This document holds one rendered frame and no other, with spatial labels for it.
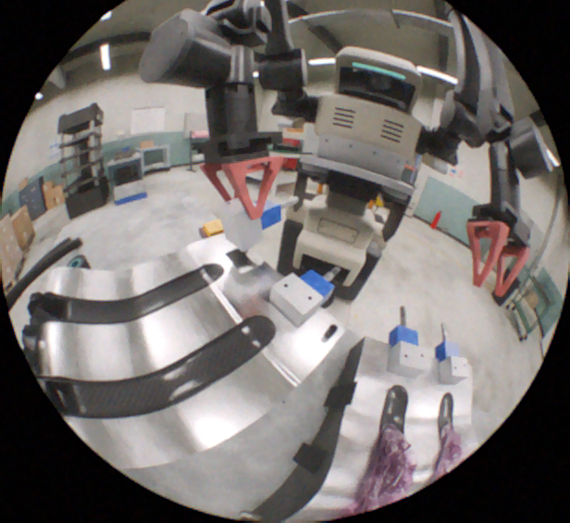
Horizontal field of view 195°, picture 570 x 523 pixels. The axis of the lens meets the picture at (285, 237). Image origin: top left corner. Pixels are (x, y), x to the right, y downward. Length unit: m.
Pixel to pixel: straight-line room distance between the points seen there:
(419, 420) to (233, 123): 0.41
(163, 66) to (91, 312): 0.26
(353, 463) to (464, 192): 5.61
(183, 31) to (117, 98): 6.62
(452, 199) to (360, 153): 5.19
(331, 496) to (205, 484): 0.15
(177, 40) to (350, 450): 0.35
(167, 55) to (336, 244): 0.53
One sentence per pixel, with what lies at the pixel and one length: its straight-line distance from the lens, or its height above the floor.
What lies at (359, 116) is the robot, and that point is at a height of 1.17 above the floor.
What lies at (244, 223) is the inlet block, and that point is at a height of 0.96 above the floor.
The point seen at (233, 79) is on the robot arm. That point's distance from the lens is 0.20.
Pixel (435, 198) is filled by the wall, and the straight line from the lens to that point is 5.47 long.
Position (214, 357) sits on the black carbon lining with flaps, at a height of 0.88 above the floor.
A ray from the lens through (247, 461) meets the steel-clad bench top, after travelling 0.27.
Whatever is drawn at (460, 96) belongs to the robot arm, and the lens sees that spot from 0.47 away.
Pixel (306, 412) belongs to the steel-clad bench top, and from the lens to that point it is 0.27.
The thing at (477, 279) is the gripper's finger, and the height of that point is 1.00.
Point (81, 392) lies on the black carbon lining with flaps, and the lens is 0.22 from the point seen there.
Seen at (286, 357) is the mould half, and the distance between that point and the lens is 0.18.
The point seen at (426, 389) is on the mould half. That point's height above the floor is 0.86.
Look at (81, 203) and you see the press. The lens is 4.17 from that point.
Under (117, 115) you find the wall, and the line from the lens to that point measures 6.64.
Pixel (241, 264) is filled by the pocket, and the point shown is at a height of 0.86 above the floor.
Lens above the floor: 1.06
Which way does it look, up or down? 32 degrees down
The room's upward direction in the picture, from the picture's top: 10 degrees clockwise
